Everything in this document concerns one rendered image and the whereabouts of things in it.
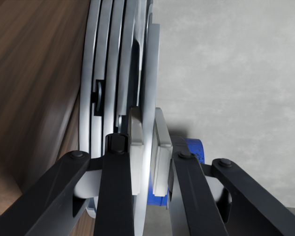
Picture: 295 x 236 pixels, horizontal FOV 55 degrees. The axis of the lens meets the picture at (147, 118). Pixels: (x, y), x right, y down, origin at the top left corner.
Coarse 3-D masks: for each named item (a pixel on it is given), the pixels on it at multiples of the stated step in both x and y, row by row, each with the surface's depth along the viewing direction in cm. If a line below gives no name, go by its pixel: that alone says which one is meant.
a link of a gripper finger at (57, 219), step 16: (64, 160) 12; (80, 160) 12; (48, 176) 11; (64, 176) 11; (80, 176) 12; (32, 192) 10; (48, 192) 10; (64, 192) 10; (16, 208) 9; (32, 208) 9; (48, 208) 9; (64, 208) 11; (80, 208) 12; (0, 224) 8; (16, 224) 8; (32, 224) 8; (48, 224) 9; (64, 224) 11
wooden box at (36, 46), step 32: (0, 0) 9; (32, 0) 11; (64, 0) 15; (0, 32) 9; (32, 32) 11; (64, 32) 15; (0, 64) 9; (32, 64) 12; (64, 64) 16; (0, 96) 9; (32, 96) 12; (64, 96) 16; (0, 128) 9; (32, 128) 12; (64, 128) 17; (0, 160) 10; (32, 160) 12; (0, 192) 12
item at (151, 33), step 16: (144, 32) 34; (144, 48) 26; (144, 64) 21; (144, 80) 18; (144, 96) 17; (144, 112) 17; (144, 128) 17; (144, 144) 18; (144, 160) 18; (144, 176) 18; (144, 192) 19; (144, 208) 19
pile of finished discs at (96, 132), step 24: (96, 0) 21; (120, 0) 21; (144, 0) 39; (96, 24) 20; (120, 24) 20; (96, 48) 20; (120, 48) 26; (96, 72) 20; (120, 72) 20; (96, 96) 26; (120, 96) 20; (96, 120) 20; (120, 120) 23; (96, 144) 21
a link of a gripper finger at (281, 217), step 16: (224, 160) 13; (224, 176) 12; (240, 176) 12; (240, 192) 11; (256, 192) 11; (224, 208) 13; (240, 208) 11; (256, 208) 10; (272, 208) 10; (224, 224) 12; (240, 224) 11; (256, 224) 10; (272, 224) 9; (288, 224) 9
